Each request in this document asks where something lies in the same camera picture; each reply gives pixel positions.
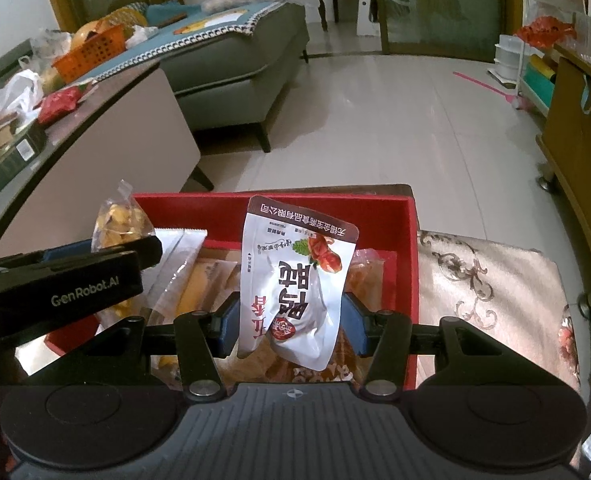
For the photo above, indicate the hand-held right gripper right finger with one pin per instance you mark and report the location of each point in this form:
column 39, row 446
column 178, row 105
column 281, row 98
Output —
column 354, row 325

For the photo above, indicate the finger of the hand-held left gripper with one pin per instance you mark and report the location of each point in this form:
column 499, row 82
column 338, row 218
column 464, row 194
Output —
column 135, row 249
column 67, row 252

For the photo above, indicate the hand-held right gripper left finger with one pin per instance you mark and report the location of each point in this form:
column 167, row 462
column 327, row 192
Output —
column 229, row 325

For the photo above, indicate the yellow bread packet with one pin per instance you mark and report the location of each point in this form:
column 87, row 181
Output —
column 205, row 280

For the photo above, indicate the orange snack packet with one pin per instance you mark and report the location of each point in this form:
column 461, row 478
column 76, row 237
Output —
column 368, row 275

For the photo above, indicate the white snack pouch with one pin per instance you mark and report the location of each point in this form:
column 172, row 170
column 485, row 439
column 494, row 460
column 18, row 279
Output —
column 295, row 285

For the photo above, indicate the red cardboard box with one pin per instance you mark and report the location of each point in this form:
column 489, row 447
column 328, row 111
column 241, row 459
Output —
column 200, row 215

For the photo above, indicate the clear packet of yellow snacks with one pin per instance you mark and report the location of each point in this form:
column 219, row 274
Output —
column 120, row 220

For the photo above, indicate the white wrapped snack bar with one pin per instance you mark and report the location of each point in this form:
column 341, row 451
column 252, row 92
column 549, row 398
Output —
column 175, row 260

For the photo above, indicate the dark green box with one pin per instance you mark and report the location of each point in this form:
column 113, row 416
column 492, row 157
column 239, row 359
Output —
column 5, row 160

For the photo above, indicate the beige printed tablecloth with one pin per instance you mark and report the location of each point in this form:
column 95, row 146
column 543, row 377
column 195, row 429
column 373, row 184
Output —
column 475, row 310

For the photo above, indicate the grey curved table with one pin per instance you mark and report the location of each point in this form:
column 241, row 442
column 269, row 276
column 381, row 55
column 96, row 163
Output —
column 100, row 125

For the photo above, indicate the red foil packet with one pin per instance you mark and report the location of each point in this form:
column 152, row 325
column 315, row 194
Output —
column 57, row 105

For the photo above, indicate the white plastic bag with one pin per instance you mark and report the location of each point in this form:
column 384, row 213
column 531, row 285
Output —
column 15, row 92

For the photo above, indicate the grey sofa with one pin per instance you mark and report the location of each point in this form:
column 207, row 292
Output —
column 225, row 75

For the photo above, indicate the orange plastic basket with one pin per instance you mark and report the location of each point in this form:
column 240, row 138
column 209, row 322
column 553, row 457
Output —
column 90, row 55

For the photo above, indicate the crumpled clear plastic bag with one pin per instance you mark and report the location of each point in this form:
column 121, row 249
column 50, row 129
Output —
column 47, row 45

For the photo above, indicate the white crumpled tissue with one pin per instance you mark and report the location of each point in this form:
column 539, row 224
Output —
column 140, row 35

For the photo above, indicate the yellow netted fruit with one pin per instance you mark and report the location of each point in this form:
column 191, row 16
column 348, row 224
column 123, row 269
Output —
column 125, row 15

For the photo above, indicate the blue crochet-edged blanket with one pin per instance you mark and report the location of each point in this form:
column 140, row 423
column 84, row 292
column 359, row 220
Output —
column 168, row 12

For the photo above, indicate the pink fly swatter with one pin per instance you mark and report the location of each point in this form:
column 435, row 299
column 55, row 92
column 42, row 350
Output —
column 480, row 83

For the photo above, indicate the wooden cabinet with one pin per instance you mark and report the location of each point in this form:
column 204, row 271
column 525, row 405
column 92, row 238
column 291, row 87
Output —
column 575, row 135

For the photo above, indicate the white cart with coloured rolls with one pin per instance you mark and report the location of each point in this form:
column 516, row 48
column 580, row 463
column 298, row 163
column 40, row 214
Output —
column 538, row 77

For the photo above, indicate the white stacked plastic containers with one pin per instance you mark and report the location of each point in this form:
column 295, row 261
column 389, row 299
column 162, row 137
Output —
column 508, row 55

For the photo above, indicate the frosted glass door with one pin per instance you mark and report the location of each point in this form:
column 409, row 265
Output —
column 440, row 5

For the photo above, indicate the red plastic bag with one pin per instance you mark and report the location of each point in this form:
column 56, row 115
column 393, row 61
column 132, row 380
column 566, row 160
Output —
column 545, row 30

